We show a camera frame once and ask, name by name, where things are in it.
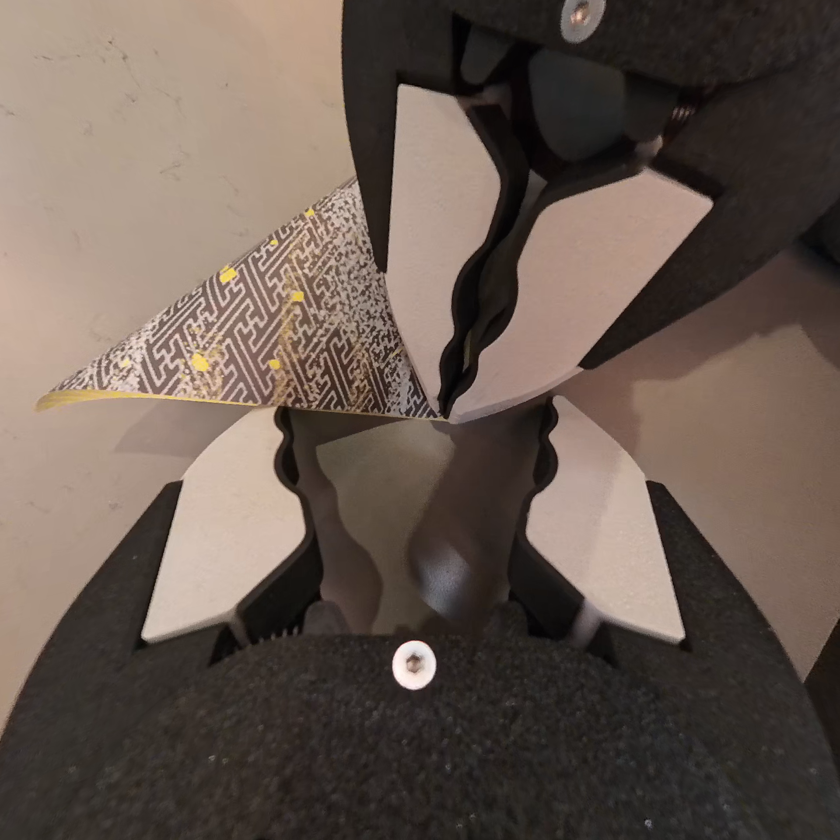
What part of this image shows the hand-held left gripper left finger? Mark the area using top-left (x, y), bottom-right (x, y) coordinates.
top-left (140, 396), bottom-right (324, 648)

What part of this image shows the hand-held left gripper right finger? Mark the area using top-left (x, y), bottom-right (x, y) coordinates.
top-left (505, 395), bottom-right (688, 648)

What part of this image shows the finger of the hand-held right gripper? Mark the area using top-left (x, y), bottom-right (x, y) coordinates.
top-left (448, 166), bottom-right (716, 425)
top-left (386, 83), bottom-right (531, 416)

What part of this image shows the yellow and grey origami paper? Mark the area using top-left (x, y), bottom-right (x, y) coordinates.
top-left (36, 177), bottom-right (454, 421)

